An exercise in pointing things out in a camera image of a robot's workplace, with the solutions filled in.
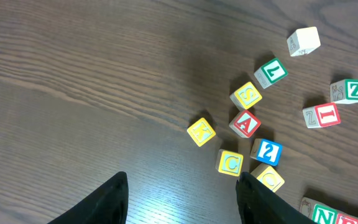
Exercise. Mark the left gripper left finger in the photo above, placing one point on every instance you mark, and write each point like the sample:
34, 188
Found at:
107, 204

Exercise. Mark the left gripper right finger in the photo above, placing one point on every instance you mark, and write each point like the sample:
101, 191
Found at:
259, 205

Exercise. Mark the green N block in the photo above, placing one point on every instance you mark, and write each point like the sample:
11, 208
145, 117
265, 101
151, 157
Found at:
318, 212

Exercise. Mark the red E block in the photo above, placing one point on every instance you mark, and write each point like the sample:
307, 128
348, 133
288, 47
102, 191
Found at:
343, 218

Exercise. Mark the red I block sideways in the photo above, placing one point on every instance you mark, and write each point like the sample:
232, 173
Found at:
321, 116

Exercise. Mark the yellow O block left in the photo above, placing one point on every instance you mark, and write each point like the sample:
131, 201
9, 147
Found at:
268, 176

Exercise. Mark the yellow C block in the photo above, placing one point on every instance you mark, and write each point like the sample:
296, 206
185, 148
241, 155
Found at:
229, 162

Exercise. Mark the blue 2 block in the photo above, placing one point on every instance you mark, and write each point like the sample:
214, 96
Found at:
266, 151

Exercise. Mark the red A block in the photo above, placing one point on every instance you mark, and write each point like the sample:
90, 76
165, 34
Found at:
245, 124

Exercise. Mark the yellow K block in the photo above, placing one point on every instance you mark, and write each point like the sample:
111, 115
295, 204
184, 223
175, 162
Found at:
201, 132

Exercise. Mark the yellow S block left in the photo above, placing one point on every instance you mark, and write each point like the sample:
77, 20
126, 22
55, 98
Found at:
246, 96

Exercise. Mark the green 7 block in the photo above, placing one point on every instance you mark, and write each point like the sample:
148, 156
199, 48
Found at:
270, 73

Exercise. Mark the green Z block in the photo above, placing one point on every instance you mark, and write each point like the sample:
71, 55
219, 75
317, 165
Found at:
344, 91

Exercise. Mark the yellow W block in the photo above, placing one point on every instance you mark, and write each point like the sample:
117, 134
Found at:
303, 41

